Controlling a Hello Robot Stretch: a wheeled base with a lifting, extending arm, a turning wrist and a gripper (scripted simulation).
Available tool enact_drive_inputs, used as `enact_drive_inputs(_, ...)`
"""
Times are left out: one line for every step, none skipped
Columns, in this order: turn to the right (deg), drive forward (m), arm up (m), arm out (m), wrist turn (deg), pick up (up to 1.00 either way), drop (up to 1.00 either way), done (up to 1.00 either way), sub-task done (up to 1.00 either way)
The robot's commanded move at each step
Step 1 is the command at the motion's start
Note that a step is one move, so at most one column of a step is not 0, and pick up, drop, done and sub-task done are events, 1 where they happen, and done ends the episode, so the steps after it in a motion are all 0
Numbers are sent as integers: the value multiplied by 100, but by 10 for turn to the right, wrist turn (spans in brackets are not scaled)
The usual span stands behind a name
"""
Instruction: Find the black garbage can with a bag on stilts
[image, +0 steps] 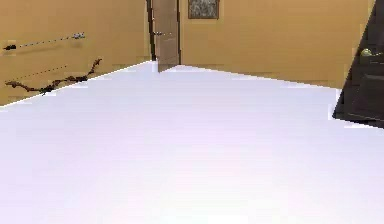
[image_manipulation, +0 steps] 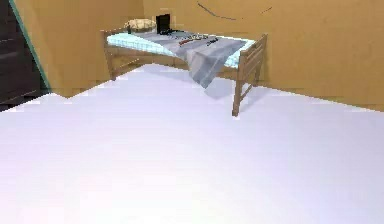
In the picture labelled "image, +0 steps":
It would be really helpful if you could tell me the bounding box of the brown room door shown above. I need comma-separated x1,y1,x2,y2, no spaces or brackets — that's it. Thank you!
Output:
151,0,181,73

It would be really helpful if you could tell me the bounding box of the brown twisted branch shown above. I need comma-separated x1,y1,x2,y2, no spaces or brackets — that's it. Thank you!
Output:
4,58,103,95

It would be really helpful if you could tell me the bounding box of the thin grey rod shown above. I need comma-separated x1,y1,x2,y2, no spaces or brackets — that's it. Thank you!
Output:
2,32,86,52

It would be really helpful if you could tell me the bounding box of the dark brown shelf unit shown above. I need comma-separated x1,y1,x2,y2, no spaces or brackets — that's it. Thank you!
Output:
332,0,384,129

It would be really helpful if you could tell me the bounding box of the framed grey wall picture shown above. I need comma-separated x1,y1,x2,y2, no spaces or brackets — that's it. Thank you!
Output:
187,0,221,20

